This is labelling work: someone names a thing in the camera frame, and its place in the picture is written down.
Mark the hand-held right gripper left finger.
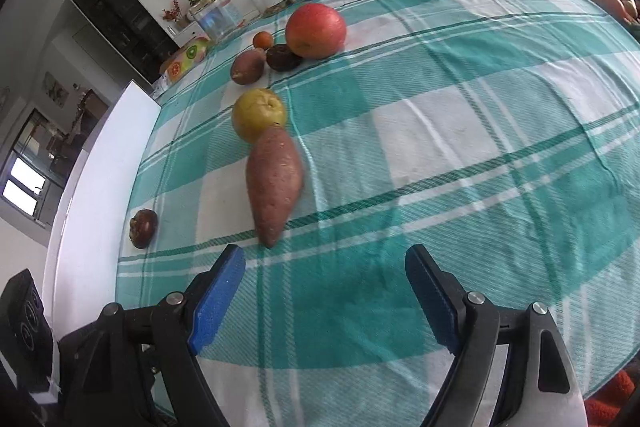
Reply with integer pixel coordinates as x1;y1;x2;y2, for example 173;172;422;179
60;244;247;427

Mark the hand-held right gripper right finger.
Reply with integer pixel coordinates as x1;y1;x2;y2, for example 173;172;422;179
404;244;588;427

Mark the dark purple round fruit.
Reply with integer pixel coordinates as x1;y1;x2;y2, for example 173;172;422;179
129;209;158;250
265;44;304;72

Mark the large sweet potato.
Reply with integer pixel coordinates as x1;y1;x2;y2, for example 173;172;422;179
246;127;305;250

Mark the yellow pear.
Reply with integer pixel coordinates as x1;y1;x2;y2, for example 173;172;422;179
231;88;288;144

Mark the small sweet potato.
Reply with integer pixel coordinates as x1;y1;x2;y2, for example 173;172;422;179
230;48;267;86

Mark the red apple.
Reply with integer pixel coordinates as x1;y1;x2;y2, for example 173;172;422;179
285;3;347;60

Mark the window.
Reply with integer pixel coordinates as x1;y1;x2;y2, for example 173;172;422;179
0;107;67;223

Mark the white board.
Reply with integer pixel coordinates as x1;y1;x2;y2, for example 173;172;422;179
42;79;162;340

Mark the red cloth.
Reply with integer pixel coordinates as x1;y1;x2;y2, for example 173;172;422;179
584;369;637;419

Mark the fruit print box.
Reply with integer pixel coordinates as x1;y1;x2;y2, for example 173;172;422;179
160;34;211;84

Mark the glass jar with gold rim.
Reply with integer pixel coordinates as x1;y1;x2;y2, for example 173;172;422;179
187;0;237;41

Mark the pile of oranges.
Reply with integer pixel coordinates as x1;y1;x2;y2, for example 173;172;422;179
585;0;640;26

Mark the wall picture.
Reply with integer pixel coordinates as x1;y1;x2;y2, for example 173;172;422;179
42;72;69;108

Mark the black wall cabinet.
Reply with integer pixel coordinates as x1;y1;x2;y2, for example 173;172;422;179
67;0;180;84

